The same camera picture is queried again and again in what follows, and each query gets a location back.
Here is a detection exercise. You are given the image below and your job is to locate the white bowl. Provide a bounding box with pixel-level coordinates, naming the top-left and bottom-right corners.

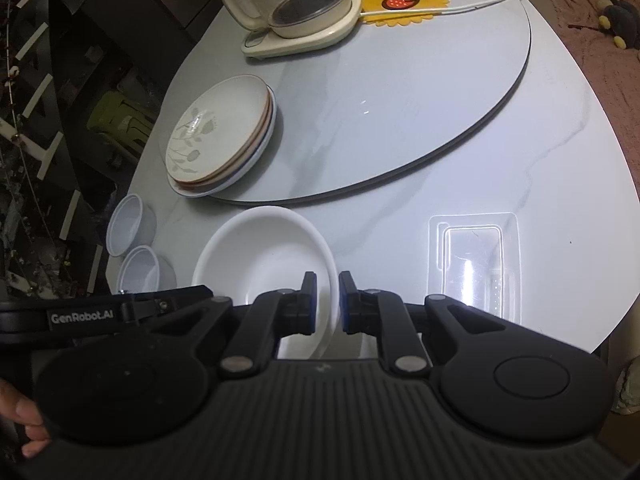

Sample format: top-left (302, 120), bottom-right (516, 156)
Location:
top-left (192, 205), bottom-right (342, 361)

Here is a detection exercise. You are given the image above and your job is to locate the pale blue bowl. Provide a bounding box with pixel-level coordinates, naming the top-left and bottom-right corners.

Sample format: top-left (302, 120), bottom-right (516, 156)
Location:
top-left (118, 245), bottom-right (177, 295)
top-left (106, 194), bottom-right (157, 258)

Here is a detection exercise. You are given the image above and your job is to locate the yellow scalloped mat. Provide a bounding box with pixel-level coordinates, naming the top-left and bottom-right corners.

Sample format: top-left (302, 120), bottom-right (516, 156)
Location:
top-left (361, 0), bottom-right (448, 26)

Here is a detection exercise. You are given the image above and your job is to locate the cream kettle base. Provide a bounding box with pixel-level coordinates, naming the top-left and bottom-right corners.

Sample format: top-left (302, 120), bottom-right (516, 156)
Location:
top-left (241, 0), bottom-right (363, 59)

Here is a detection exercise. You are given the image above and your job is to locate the dark shelf with white edges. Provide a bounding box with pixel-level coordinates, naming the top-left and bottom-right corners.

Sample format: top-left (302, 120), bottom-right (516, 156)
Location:
top-left (0, 0), bottom-right (166, 296)

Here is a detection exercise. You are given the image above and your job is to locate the clear plastic tray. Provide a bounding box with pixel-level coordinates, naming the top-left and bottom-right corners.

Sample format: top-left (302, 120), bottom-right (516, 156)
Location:
top-left (427, 211), bottom-right (523, 323)

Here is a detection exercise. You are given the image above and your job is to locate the grey patterned blanket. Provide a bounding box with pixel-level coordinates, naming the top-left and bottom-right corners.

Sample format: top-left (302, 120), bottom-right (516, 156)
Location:
top-left (612, 350), bottom-right (640, 416)

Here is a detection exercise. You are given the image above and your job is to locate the person's left hand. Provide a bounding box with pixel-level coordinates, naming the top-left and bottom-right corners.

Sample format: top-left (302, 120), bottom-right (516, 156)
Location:
top-left (0, 379), bottom-right (53, 458)

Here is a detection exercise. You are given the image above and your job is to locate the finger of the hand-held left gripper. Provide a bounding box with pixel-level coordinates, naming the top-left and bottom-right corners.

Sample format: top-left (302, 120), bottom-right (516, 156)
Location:
top-left (132, 285), bottom-right (214, 323)

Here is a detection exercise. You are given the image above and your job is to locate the round marble turntable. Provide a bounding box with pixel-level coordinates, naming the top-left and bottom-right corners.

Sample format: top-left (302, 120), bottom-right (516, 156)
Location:
top-left (165, 0), bottom-right (532, 207)

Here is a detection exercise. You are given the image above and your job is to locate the white plate with leaf print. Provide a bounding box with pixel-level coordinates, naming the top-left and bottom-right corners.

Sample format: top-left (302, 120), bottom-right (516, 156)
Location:
top-left (165, 75), bottom-right (273, 183)

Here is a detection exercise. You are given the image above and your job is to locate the white plate with thin rim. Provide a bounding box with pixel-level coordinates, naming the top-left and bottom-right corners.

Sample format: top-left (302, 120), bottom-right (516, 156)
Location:
top-left (180, 85), bottom-right (276, 189)

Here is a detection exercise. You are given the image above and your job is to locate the stack of green stools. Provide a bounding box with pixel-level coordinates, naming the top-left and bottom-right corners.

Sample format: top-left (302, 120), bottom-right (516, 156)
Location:
top-left (87, 91), bottom-right (158, 161)

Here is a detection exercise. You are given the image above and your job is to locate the black mouse plush toy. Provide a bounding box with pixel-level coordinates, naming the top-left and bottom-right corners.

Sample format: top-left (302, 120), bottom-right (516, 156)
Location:
top-left (597, 0), bottom-right (640, 51)

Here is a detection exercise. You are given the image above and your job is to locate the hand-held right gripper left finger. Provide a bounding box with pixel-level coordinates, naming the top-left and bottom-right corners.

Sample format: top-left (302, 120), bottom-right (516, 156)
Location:
top-left (145, 271), bottom-right (319, 380)

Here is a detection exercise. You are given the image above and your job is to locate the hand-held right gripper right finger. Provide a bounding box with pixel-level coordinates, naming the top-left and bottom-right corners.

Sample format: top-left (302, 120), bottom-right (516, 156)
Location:
top-left (339, 270), bottom-right (506, 376)

